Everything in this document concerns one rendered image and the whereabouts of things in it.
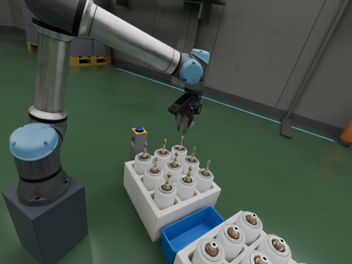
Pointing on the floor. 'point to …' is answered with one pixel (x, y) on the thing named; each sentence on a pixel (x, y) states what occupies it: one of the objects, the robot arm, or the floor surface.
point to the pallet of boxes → (103, 51)
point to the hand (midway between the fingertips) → (180, 130)
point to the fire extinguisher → (345, 137)
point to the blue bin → (188, 231)
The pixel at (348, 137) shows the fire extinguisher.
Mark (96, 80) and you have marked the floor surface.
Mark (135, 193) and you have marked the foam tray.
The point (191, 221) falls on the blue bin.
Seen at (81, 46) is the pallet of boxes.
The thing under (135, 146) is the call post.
